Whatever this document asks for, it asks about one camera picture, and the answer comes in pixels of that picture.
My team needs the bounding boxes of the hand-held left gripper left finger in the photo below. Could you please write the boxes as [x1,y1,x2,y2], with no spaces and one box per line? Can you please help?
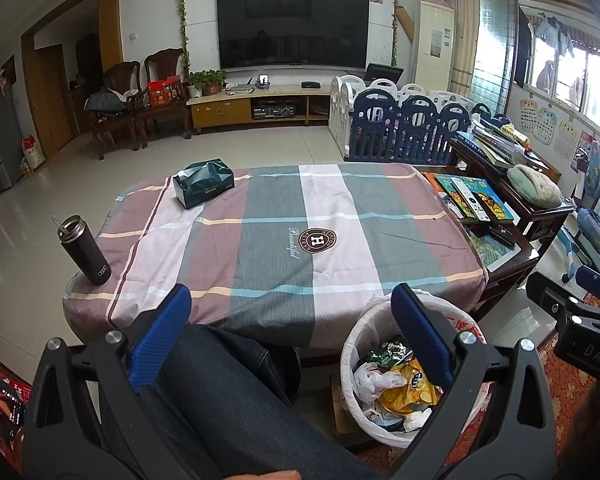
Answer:
[22,284,194,480]

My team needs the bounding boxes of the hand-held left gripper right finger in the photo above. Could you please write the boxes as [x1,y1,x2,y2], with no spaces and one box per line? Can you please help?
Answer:
[390,284,559,480]

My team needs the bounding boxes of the green snack packet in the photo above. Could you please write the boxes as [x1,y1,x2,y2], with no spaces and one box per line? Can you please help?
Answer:
[362,341,412,367]

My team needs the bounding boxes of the white lined trash bin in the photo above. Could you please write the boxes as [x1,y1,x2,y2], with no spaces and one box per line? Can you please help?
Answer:
[340,287,492,449]

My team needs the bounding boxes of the yellow chip bag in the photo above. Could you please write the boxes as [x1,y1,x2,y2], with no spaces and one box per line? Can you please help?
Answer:
[379,360,442,414]

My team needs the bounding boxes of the white plastic bag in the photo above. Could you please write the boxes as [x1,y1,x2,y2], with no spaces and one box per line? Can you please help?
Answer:
[352,362,397,402]

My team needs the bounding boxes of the glass-topped wooden table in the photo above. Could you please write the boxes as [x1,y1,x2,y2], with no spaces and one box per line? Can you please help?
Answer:
[422,170,541,307]

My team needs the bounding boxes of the black remote control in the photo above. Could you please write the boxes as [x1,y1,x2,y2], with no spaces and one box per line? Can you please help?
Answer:
[489,226,518,247]

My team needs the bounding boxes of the tall dark wooden side table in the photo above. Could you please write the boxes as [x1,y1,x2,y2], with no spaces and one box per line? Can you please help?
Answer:
[450,136,577,257]

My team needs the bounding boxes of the blue child's chair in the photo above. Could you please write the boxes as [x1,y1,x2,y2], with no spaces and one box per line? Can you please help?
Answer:
[560,140,600,282]

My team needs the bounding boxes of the person's trousered leg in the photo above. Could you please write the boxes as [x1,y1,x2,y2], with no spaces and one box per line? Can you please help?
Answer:
[96,324,398,480]

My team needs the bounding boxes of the books and remotes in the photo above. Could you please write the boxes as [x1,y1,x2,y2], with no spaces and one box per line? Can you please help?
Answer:
[424,172,517,224]

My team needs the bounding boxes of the black tumbler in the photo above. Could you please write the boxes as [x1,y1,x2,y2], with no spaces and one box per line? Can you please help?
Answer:
[56,214,112,286]

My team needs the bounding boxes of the grey-green cushion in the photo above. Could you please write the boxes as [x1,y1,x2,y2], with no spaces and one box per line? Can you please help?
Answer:
[506,165,564,209]

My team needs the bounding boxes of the white remote control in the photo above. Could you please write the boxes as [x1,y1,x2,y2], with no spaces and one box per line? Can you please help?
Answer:
[451,177,491,222]

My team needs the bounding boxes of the plaid tablecloth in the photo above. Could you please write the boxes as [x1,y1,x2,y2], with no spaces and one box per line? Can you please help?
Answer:
[62,162,489,350]

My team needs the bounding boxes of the dark green tissue pack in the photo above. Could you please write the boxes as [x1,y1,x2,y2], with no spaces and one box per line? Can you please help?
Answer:
[172,158,236,210]

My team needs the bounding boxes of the stack of books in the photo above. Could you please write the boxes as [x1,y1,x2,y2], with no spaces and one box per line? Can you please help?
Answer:
[457,119,547,169]

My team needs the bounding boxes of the red printed object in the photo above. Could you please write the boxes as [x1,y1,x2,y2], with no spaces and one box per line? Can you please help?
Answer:
[0,346,32,443]

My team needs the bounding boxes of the navy playpen fence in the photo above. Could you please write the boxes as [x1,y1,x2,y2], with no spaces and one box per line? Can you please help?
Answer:
[352,88,512,164]

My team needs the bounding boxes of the red and white bag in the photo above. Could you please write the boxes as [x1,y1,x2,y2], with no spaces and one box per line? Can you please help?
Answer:
[20,135,47,172]

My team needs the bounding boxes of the yellow television cabinet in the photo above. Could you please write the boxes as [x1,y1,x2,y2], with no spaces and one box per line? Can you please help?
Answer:
[187,85,334,137]

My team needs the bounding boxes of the dark bag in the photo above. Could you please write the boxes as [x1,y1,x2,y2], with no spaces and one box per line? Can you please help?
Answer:
[83,87,129,114]

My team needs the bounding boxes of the red gift box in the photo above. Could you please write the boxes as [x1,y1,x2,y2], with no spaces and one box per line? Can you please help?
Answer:
[147,76,184,107]

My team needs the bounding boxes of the white playpen fence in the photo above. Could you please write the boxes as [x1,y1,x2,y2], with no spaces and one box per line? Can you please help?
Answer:
[328,75,463,147]

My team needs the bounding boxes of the black audio receiver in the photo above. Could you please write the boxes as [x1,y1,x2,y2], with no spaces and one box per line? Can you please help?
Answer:
[251,100,297,121]

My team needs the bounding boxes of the grey refrigerator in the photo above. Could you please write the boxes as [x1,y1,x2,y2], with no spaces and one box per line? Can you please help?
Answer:
[0,84,24,194]

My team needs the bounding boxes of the hanging clothes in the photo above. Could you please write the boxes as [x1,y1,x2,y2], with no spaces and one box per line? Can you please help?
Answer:
[514,6,577,89]

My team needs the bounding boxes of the potted green plant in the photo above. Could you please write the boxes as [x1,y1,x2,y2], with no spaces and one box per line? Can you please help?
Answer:
[187,69,227,97]

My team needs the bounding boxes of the dark wooden armchair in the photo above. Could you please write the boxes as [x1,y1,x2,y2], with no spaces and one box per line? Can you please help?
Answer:
[89,60,147,162]
[130,48,192,150]

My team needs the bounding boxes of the black monitor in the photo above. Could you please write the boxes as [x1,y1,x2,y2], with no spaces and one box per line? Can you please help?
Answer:
[363,62,405,84]

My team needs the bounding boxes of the beige curtain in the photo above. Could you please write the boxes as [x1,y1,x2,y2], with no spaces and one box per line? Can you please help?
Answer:
[442,0,482,97]

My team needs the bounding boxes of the white standing air conditioner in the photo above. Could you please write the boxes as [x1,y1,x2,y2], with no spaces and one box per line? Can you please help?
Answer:
[412,0,456,94]

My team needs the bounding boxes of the green vine garland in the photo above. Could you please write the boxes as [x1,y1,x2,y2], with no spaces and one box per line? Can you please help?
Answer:
[390,0,402,64]
[178,0,191,79]

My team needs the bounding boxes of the large black television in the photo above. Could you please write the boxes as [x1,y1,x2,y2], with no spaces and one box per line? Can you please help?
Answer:
[216,0,371,71]

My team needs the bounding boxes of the red wall poster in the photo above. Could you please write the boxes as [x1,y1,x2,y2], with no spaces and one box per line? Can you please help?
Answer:
[570,130,594,172]

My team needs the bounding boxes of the paper wall chart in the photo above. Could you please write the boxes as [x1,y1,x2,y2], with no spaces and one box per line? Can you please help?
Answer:
[534,105,559,146]
[555,120,580,161]
[518,98,539,129]

